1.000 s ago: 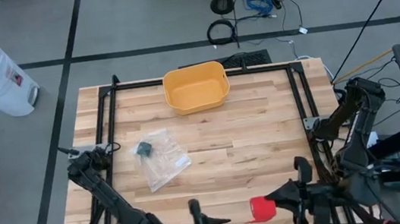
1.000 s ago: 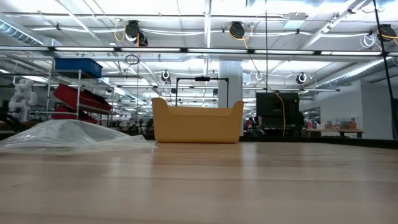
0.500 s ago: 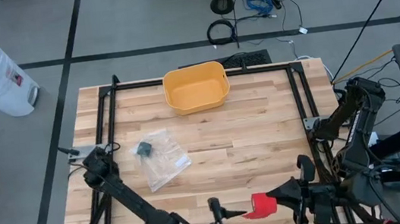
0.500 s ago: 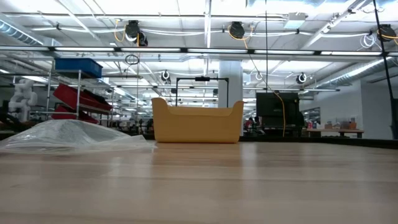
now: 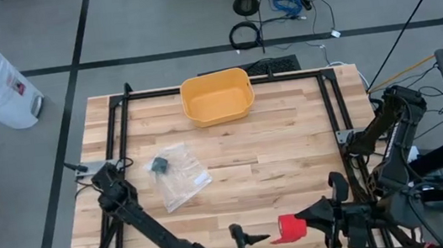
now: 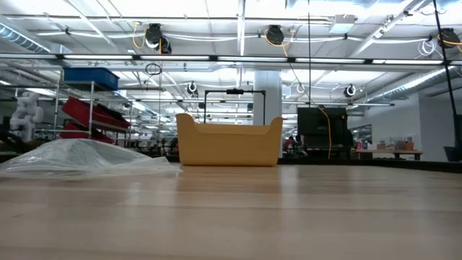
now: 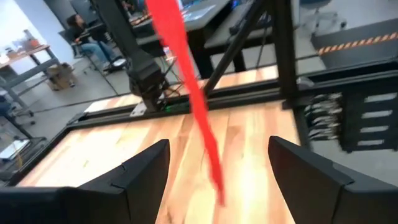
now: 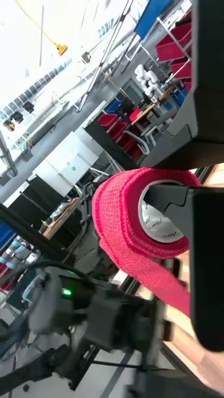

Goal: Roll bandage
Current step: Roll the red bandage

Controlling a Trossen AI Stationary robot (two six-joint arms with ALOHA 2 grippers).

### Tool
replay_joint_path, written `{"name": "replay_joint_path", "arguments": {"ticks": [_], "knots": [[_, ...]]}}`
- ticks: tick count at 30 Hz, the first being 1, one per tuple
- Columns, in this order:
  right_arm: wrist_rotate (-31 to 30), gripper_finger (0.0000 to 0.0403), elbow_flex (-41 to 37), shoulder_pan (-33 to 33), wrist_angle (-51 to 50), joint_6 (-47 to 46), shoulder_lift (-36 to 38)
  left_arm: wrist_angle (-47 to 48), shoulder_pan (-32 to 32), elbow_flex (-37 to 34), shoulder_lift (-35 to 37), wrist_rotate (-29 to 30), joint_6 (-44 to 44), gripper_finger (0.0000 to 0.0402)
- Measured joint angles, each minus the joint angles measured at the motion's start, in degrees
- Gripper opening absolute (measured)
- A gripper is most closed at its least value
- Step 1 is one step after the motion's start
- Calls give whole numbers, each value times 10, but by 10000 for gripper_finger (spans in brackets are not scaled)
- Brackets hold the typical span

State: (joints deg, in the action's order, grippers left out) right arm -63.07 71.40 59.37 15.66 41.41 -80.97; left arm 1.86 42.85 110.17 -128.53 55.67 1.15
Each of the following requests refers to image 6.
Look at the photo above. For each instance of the clear plastic zip bag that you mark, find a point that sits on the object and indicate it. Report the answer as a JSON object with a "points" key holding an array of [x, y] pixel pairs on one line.
{"points": [[79, 155]]}

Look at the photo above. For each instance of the yellow plastic bin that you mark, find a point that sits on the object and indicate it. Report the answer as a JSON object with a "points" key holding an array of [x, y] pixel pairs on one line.
{"points": [[229, 144]]}

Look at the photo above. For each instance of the white pillar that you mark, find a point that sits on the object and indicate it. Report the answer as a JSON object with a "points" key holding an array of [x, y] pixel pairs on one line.
{"points": [[267, 94]]}

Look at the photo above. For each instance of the black monitor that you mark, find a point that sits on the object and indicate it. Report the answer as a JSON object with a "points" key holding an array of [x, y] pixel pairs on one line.
{"points": [[314, 122]]}

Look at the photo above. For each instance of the long ceiling light strip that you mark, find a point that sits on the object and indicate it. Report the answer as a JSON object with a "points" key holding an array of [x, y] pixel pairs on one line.
{"points": [[173, 57]]}

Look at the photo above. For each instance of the red tilted bin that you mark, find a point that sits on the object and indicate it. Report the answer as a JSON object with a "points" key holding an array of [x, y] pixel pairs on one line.
{"points": [[76, 133], [94, 113]]}

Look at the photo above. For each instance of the metal shelf rack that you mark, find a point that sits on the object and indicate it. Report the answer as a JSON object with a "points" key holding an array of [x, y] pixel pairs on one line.
{"points": [[91, 93]]}

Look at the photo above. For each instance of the blue storage bin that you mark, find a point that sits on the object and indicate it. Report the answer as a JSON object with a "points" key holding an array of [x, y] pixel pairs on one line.
{"points": [[90, 77]]}

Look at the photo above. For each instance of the wooden table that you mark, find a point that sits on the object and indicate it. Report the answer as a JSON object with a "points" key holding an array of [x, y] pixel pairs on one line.
{"points": [[390, 152]]}

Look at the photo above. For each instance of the white robot figure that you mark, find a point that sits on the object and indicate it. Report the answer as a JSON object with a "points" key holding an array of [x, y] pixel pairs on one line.
{"points": [[25, 112]]}

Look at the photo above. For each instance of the black gantry frame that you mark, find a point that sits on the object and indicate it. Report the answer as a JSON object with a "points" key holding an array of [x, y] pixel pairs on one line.
{"points": [[234, 91]]}

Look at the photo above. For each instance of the silver ventilation duct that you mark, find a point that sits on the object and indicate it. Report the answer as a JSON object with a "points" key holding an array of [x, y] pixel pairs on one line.
{"points": [[408, 85], [21, 38]]}

